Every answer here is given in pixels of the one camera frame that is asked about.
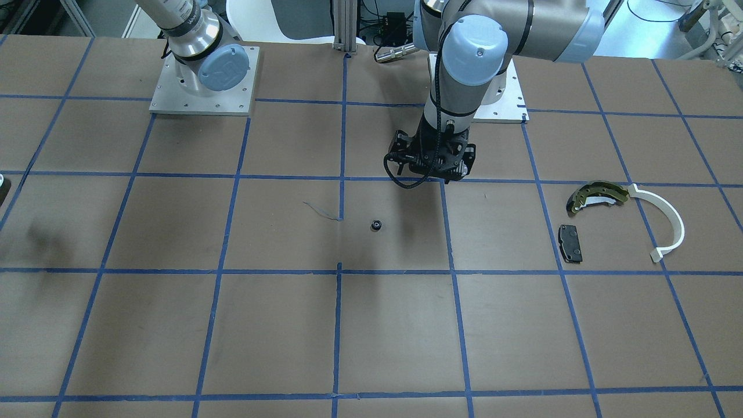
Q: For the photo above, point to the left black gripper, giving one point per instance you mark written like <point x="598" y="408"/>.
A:
<point x="401" y="146"/>

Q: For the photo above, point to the aluminium frame post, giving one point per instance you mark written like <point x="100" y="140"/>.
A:
<point x="344" y="20"/>

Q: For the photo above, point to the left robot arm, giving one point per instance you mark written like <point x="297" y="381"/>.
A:
<point x="474" y="42"/>

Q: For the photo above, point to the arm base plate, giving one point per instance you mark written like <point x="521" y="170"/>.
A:
<point x="502" y="96"/>
<point x="178" y="94"/>

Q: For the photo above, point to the black brake pad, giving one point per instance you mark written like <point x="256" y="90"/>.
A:
<point x="569" y="245"/>

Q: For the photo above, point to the green brake shoe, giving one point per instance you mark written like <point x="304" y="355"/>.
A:
<point x="597" y="192"/>

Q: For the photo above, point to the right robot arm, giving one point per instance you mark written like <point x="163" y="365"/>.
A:
<point x="200" y="40"/>

